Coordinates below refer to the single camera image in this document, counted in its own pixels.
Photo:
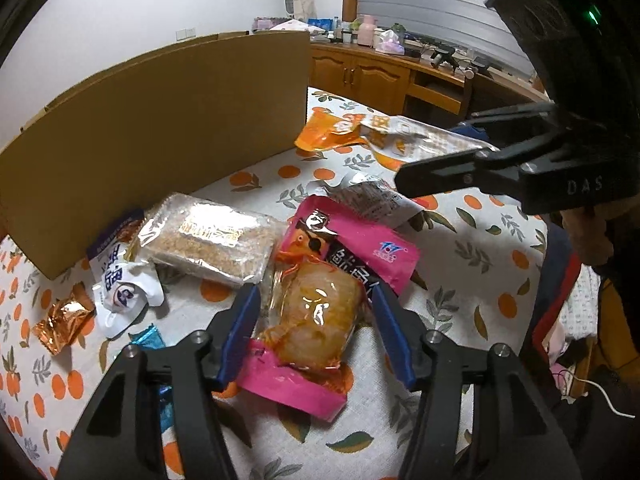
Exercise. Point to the black device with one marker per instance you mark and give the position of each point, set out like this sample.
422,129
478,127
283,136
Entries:
482,66
442,55

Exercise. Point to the orange snack packet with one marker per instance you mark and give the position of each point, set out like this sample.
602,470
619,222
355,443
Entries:
320,132

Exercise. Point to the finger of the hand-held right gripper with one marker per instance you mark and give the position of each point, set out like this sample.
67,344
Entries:
515,112
440,177

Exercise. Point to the purple patterned box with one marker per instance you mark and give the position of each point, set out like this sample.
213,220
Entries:
265,23

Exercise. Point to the folded floral cloth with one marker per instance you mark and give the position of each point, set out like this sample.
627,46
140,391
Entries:
292,26

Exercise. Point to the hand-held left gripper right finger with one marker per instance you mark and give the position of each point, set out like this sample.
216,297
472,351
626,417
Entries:
395,330

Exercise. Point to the clear orange-print snack packet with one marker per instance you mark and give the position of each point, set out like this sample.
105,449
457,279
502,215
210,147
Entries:
425,137

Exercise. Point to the small white fan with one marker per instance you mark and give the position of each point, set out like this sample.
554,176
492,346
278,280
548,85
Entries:
288,5

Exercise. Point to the cardboard box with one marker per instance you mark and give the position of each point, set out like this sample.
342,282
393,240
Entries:
150,135

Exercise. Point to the pink tissue pack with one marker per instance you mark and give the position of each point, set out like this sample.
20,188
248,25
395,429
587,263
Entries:
389,42

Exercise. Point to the white silver snack packet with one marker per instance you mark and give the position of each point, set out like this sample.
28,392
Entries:
380,200

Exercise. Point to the pink bottle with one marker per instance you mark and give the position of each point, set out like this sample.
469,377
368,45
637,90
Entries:
366,30

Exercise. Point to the clear cake packet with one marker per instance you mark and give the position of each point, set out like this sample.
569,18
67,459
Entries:
210,240

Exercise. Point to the person's right hand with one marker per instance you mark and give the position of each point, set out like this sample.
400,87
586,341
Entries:
585,235

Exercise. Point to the white wall switch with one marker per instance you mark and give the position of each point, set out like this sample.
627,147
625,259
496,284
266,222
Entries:
185,33

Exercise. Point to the blue foil snack packet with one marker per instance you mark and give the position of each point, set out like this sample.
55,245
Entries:
149,338

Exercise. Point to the copper foil snack wrapper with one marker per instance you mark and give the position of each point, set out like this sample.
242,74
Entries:
62,320

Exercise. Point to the orange-print tablecloth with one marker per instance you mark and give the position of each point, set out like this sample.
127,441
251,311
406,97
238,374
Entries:
480,270

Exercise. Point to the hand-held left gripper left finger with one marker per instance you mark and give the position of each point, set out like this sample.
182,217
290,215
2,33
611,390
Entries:
245,320

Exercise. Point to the wooden cabinet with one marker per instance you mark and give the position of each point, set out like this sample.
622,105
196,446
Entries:
370,77

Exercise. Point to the white blue snack packet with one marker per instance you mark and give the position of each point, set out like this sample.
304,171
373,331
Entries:
125,290

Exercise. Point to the pink snack packet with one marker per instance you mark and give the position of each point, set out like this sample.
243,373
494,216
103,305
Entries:
345,232

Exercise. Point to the grey window blind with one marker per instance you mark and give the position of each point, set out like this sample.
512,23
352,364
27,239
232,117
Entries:
440,5

